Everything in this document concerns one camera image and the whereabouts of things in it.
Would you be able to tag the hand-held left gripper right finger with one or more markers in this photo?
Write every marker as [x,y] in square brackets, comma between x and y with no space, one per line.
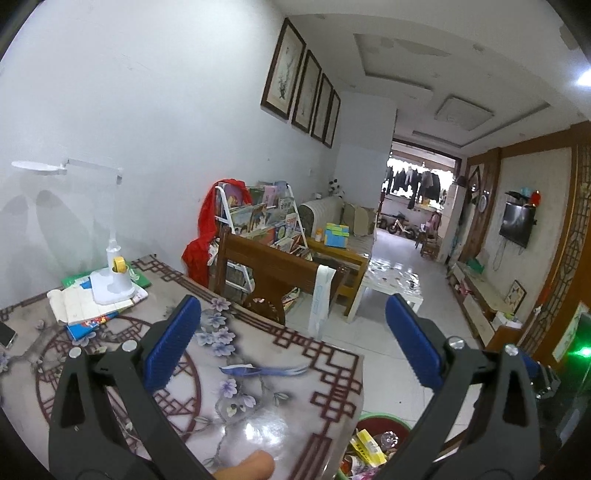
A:
[413,346]

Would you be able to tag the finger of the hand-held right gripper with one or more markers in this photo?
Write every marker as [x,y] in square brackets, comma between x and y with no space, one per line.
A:
[545,381]

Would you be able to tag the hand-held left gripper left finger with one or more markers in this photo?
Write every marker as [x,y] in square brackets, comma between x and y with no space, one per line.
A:
[173,344]

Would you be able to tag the green trash bin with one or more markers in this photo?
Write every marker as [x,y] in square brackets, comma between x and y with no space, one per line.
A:
[401,427]

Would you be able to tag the yellow snack packet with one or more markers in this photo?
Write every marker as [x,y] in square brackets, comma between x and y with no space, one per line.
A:
[367,450]

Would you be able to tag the person's left hand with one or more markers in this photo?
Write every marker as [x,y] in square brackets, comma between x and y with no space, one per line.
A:
[247,468]

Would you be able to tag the tissue box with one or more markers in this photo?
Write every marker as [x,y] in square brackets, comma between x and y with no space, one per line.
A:
[505,321]

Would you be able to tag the white low table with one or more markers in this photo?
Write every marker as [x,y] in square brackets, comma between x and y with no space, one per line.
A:
[392,277]

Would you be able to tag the white desk lamp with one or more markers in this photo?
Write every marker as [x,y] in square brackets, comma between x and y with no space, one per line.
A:
[111,290]

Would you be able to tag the long television cabinet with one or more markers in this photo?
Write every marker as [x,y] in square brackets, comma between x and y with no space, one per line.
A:
[480,295]

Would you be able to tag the floral patterned table cover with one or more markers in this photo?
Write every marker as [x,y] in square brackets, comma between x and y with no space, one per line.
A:
[258,350]

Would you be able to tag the blue book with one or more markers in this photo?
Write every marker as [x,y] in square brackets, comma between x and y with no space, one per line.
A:
[87,325]

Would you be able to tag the framed geometric picture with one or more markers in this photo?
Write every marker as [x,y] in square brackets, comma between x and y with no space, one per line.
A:
[517,297]

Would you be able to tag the red cloth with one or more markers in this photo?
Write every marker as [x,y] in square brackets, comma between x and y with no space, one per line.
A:
[196,258]

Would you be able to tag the yellow tape roll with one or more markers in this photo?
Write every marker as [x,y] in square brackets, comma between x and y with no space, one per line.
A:
[119,264]

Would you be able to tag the white plastic bag strip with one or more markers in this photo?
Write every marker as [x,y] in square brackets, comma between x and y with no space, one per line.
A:
[323,295]

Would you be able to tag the white paper pad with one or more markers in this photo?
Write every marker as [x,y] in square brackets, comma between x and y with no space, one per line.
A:
[74,304]

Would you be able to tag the small wooden chair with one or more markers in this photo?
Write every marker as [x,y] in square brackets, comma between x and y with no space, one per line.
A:
[430,237]

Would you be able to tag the green book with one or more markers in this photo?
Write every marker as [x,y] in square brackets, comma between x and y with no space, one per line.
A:
[74,279]

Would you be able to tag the white balance bike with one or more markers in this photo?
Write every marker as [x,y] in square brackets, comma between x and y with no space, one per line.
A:
[400,226]

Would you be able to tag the wooden lattice partition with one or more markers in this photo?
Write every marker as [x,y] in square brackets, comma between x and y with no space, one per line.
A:
[568,254]

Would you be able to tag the white standing air conditioner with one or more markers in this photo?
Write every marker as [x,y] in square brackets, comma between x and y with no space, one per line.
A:
[457,221]

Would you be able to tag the beige cushion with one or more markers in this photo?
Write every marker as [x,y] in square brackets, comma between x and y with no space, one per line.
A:
[351,219]
[366,222]

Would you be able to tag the colourful toy box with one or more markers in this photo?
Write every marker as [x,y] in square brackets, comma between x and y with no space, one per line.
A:
[337,235]

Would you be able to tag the white book rack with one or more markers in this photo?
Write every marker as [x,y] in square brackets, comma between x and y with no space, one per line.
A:
[225,217]

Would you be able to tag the row of picture books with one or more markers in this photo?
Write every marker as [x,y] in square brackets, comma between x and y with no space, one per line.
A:
[258,217]

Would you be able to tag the row of hanging dark clothes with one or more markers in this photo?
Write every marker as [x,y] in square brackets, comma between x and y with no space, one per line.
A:
[413,182]

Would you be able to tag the wooden sofa with grey cover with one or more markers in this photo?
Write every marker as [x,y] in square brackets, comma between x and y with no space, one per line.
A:
[318,210]

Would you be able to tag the black smartphone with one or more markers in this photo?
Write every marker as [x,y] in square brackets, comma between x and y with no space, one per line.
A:
[7,334]

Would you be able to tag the panda plush toy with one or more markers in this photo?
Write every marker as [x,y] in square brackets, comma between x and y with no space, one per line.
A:
[335,187]

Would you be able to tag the red ornament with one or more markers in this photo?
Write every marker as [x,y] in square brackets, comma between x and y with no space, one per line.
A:
[536,197]

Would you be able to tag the square ceiling light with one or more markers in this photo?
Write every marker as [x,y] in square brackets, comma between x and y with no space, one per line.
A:
[464,113]

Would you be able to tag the large framed picture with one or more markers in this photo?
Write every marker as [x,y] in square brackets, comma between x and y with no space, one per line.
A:
[282,71]

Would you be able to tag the wall television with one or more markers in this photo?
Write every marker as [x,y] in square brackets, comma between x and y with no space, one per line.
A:
[516,225]

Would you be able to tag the round wall clock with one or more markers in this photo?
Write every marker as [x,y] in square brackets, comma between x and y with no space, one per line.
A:
[483,203]

